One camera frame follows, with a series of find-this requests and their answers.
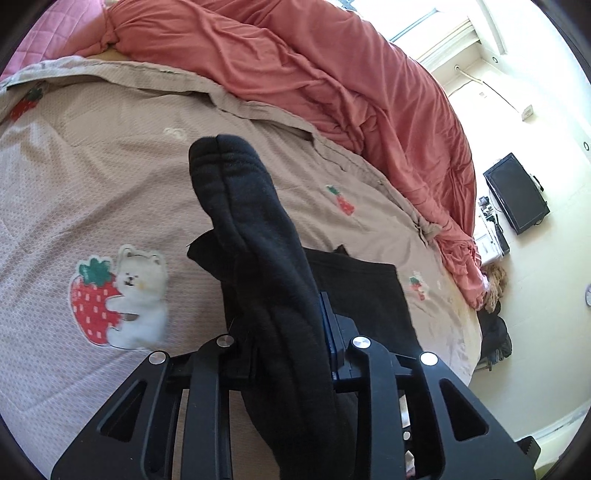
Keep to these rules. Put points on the wall clock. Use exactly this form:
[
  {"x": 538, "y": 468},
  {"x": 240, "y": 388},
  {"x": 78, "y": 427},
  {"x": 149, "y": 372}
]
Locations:
[{"x": 588, "y": 294}]

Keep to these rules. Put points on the pink quilted blanket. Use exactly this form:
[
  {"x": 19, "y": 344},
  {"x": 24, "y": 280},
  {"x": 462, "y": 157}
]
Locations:
[{"x": 60, "y": 32}]

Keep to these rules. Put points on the dark clothes pile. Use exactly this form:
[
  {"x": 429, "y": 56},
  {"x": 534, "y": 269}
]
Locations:
[{"x": 496, "y": 337}]

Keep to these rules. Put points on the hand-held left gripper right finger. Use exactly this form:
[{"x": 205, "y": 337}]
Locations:
[{"x": 328, "y": 332}]

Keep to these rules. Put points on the black monitor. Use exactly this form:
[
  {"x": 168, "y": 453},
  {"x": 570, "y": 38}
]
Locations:
[{"x": 517, "y": 194}]

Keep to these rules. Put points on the salmon red duvet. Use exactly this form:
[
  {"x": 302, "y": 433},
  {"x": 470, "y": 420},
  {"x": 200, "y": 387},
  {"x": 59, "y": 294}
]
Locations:
[{"x": 323, "y": 69}]

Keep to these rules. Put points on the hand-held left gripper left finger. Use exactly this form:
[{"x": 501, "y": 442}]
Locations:
[{"x": 207, "y": 369}]

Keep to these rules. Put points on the tan plush toy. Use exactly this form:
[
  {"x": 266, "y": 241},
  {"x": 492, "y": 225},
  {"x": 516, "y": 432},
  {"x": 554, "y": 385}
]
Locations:
[{"x": 495, "y": 284}]

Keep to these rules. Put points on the black garment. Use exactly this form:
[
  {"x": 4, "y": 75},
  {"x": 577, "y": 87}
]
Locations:
[{"x": 258, "y": 240}]

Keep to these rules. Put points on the white media cabinet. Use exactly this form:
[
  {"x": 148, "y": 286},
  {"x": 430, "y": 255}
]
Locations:
[{"x": 491, "y": 240}]

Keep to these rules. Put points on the window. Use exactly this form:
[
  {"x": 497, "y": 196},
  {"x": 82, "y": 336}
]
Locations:
[{"x": 443, "y": 25}]

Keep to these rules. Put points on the white wall socket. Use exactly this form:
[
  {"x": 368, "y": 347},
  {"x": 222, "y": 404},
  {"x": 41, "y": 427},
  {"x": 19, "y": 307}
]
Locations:
[{"x": 528, "y": 112}]

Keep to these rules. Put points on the beige strawberry print bed sheet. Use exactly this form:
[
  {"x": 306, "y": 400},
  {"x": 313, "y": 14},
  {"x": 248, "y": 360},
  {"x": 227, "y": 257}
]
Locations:
[{"x": 115, "y": 184}]

